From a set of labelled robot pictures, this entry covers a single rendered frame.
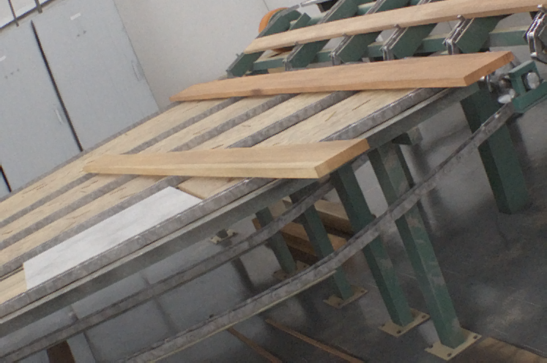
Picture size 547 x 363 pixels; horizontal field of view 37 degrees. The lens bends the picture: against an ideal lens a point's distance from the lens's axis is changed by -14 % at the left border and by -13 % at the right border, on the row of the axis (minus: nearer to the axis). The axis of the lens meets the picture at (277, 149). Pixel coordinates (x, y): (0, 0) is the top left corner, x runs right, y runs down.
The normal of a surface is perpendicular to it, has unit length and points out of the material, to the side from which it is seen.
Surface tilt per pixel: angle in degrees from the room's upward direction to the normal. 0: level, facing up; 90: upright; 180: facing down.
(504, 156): 90
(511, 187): 90
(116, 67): 90
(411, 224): 90
